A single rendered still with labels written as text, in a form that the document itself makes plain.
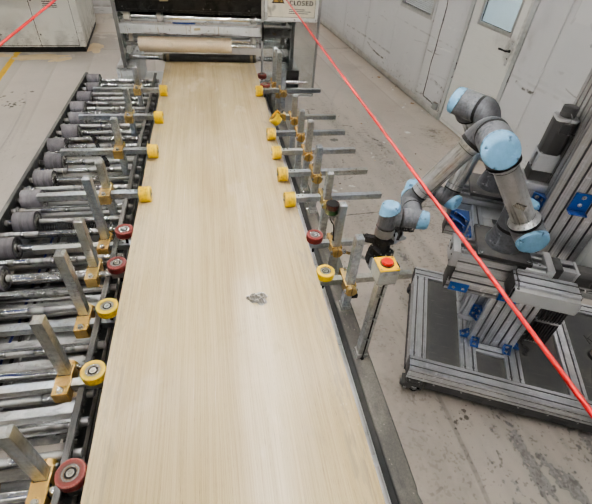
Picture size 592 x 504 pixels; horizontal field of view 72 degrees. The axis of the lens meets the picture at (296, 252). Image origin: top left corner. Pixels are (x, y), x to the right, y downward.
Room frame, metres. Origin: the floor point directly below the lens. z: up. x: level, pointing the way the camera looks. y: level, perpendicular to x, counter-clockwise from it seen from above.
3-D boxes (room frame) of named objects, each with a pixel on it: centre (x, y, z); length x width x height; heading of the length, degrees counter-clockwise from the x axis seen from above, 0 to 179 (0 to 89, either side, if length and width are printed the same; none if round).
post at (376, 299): (1.01, -0.31, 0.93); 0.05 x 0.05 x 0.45; 13
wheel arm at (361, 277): (1.33, -0.33, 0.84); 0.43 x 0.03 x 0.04; 103
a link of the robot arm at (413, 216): (1.33, -0.45, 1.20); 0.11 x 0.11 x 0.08; 87
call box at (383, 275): (1.01, -0.31, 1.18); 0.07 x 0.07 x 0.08; 13
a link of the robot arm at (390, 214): (1.32, -0.35, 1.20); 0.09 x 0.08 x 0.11; 87
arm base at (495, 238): (1.42, -0.90, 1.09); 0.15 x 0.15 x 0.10
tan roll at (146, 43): (3.92, 0.94, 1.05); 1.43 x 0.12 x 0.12; 103
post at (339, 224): (1.51, -0.19, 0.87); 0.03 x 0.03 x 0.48; 13
